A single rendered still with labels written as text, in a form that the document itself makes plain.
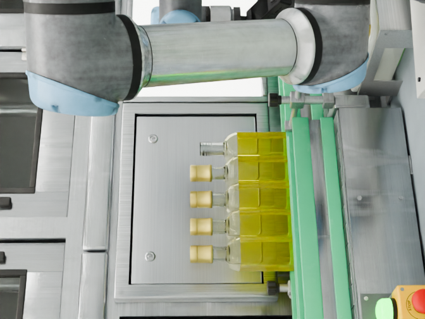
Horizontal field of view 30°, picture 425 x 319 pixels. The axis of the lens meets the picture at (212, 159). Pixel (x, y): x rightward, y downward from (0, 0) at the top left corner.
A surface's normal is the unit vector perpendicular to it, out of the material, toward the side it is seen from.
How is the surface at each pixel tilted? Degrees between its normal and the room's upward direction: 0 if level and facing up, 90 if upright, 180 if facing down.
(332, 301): 90
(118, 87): 115
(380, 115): 90
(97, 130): 90
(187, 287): 90
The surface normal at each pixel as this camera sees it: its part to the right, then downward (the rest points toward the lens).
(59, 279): 0.02, -0.45
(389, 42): 0.01, 0.89
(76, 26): 0.26, 0.25
